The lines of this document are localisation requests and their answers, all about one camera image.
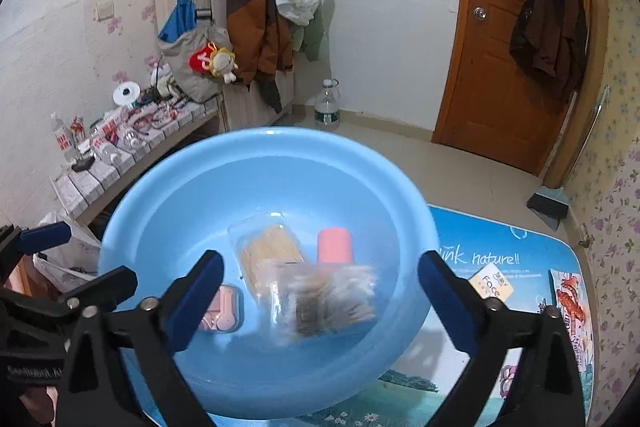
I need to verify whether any clear water bottle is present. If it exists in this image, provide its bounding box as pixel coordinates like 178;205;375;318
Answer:
314;78;342;132

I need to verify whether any pile of red white packets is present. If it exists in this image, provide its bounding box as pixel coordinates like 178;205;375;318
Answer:
72;97;201;168

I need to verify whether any white tape roll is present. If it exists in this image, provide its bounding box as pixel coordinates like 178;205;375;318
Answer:
112;82;140;105

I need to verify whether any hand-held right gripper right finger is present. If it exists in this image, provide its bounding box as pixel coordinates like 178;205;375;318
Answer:
417;249;586;427

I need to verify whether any blue plastic basin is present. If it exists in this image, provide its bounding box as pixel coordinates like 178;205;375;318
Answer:
97;127;441;423

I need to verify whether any white snack packet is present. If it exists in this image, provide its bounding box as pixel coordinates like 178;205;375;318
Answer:
547;268;593;370

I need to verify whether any teal broom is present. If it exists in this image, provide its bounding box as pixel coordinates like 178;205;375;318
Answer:
526;84;611;230

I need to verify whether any brown wooden door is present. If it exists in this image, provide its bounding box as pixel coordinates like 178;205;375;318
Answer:
432;0;593;178

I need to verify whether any clear bag of cotton swabs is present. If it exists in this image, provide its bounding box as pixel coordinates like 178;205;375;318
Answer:
257;259;378;348

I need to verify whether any dark brown jacket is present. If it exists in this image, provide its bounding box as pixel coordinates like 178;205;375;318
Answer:
510;0;588;102

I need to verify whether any pink cylindrical bottle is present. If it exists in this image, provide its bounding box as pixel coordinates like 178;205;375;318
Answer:
316;228;355;267

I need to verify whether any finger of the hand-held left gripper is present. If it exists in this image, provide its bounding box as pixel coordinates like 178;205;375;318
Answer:
0;266;138;323
0;221;72;278

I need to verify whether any clear bottle with red label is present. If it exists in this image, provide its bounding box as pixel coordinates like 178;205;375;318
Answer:
49;112;76;164

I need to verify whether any low tiled shelf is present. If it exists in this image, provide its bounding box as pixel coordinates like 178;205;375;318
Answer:
50;99;226;228

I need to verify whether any clear toothpick box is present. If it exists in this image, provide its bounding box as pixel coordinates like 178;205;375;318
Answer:
227;211;307;298

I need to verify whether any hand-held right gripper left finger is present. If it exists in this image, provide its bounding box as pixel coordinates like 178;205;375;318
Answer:
55;249;226;427

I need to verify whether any brown and orange coat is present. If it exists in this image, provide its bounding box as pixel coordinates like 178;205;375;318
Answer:
226;0;296;112

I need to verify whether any grey cloth bag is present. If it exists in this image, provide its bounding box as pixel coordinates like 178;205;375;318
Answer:
159;9;233;104

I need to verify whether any pink plastic case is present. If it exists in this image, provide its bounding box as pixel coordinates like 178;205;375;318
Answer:
197;284;246;334

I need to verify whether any plush doll with red heart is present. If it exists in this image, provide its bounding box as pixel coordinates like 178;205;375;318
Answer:
189;43;240;85

